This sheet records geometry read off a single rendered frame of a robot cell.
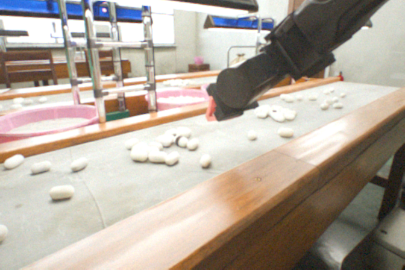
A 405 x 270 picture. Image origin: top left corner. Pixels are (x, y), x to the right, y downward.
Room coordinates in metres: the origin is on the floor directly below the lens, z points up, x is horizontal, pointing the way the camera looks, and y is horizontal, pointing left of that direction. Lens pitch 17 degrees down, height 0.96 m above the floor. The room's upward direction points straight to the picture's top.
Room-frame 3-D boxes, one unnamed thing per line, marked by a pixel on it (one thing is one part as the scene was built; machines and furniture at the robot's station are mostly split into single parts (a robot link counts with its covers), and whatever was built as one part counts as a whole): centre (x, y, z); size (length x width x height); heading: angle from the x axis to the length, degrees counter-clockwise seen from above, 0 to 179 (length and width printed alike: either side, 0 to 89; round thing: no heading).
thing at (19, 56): (2.18, 1.55, 0.45); 0.44 x 0.43 x 0.91; 130
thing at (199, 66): (6.61, 0.09, 0.32); 0.42 x 0.42 x 0.64; 45
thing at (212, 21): (1.58, -0.26, 1.08); 0.62 x 0.08 x 0.07; 131
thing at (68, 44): (0.89, 0.42, 0.90); 0.20 x 0.19 x 0.45; 131
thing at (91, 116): (0.62, 0.42, 0.72); 0.27 x 0.27 x 0.10
